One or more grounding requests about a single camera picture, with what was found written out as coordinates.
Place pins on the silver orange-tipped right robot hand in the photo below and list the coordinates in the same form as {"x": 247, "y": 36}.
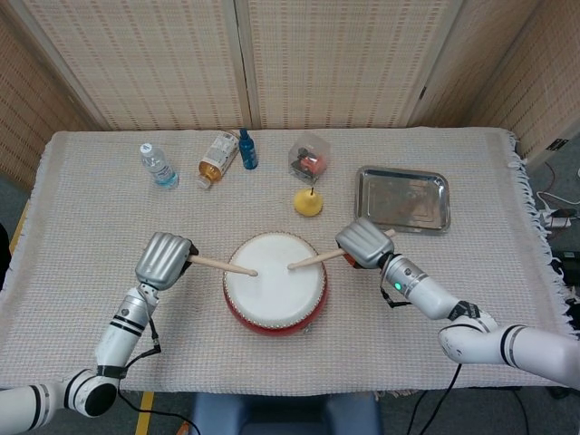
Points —
{"x": 366, "y": 244}

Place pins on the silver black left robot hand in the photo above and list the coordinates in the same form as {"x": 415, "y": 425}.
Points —
{"x": 161, "y": 258}

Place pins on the wooden drumstick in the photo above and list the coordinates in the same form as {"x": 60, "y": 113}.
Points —
{"x": 217, "y": 263}
{"x": 312, "y": 260}

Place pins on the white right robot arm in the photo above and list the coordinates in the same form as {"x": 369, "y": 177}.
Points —
{"x": 426, "y": 294}

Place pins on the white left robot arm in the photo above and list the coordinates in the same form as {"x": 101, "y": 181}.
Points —
{"x": 118, "y": 335}

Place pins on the red drum white skin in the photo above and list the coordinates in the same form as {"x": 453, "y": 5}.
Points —
{"x": 272, "y": 299}

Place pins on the rectangular metal tray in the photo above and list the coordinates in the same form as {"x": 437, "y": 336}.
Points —
{"x": 401, "y": 199}

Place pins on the yellow pear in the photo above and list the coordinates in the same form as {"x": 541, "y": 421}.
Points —
{"x": 306, "y": 204}

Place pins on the beige woven tablecloth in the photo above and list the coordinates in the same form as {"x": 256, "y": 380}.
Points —
{"x": 90, "y": 217}

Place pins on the clear water bottle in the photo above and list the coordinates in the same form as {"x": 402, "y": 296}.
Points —
{"x": 158, "y": 167}

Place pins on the red toy car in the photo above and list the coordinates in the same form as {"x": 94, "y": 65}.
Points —
{"x": 312, "y": 163}

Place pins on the clear plastic box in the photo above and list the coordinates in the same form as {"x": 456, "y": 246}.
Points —
{"x": 312, "y": 145}

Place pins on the amber tea bottle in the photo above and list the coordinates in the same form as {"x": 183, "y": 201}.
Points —
{"x": 217, "y": 156}

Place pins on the small blue bottle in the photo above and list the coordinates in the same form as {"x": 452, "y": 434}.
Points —
{"x": 248, "y": 154}

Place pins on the bamboo folding screen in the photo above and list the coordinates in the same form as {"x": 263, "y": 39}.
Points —
{"x": 158, "y": 68}

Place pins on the white power strip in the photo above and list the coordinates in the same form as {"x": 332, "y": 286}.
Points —
{"x": 559, "y": 222}

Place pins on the black box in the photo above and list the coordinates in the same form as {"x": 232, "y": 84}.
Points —
{"x": 568, "y": 265}

